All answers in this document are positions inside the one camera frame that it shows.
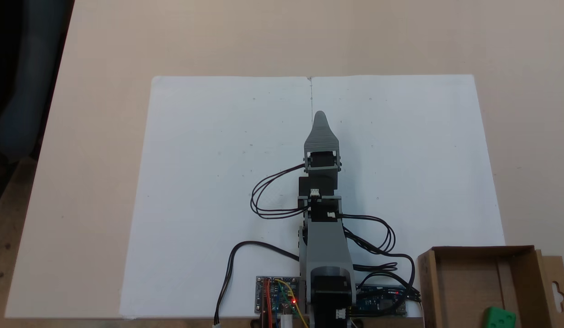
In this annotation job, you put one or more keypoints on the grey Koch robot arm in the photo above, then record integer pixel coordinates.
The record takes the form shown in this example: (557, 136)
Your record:
(325, 246)

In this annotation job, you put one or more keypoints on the blue circuit board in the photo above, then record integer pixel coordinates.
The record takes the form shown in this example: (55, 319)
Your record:
(380, 300)

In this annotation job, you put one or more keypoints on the white USB plug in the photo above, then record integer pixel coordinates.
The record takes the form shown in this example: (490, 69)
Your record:
(287, 321)

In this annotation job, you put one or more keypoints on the white paper sheet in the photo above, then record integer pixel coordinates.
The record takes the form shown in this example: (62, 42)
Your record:
(427, 182)
(209, 182)

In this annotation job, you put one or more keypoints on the grey ribbed wide gripper finger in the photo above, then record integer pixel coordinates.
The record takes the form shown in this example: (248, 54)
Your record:
(321, 136)

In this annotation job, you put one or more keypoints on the brown cardboard box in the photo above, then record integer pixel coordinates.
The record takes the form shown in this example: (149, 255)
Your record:
(459, 291)

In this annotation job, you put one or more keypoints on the green die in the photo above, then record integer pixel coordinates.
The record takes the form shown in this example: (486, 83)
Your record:
(498, 319)

